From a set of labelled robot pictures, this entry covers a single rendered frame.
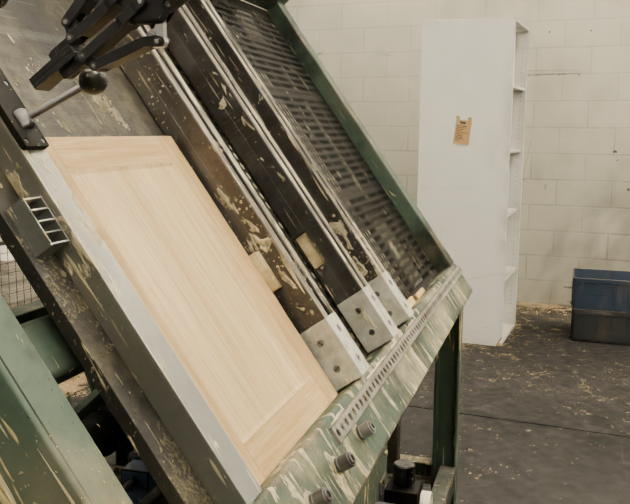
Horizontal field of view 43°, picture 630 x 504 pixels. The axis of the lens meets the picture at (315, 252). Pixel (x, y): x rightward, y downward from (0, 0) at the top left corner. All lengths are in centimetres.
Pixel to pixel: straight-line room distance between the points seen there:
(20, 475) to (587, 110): 595
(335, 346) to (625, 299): 421
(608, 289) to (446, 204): 119
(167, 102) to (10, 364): 82
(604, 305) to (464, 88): 168
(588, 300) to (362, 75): 270
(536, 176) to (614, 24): 124
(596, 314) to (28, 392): 495
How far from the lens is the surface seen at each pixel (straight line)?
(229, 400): 117
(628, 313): 558
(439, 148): 526
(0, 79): 115
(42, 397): 85
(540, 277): 665
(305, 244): 177
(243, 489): 106
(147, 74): 157
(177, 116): 154
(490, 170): 520
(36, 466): 85
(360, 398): 146
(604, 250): 658
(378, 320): 175
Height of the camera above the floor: 137
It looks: 9 degrees down
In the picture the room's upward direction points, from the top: 1 degrees clockwise
